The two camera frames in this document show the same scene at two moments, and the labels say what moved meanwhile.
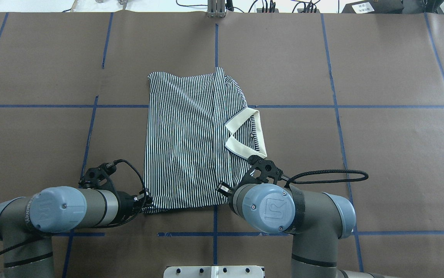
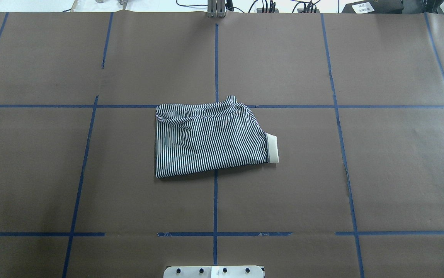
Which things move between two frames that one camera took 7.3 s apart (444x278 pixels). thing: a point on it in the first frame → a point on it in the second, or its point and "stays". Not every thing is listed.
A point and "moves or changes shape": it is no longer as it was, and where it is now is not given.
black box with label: (375, 7) stays
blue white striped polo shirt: (201, 137) moves or changes shape
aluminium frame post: (216, 8) stays
